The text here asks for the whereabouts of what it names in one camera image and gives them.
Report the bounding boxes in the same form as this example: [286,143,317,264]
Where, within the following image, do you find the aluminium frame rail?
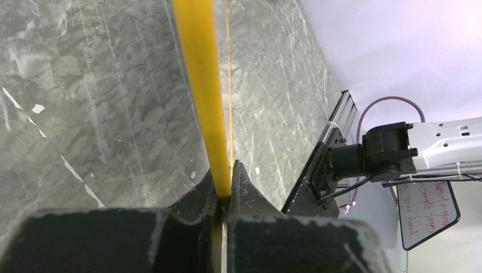
[318,90,358,143]

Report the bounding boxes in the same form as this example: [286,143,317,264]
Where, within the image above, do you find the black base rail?
[281,126,346,218]

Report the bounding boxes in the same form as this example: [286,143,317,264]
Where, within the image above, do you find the yellow framed whiteboard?
[172,1,231,198]

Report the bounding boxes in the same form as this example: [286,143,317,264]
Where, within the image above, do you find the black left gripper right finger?
[227,161,392,272]

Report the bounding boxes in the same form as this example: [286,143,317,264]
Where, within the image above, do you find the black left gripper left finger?
[1,173,221,272]

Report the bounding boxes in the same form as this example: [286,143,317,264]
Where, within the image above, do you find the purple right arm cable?
[336,96,426,214]

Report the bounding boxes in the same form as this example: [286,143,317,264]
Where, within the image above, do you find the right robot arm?
[227,118,481,272]

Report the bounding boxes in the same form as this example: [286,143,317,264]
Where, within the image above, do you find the black framed small whiteboard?
[397,181,461,251]

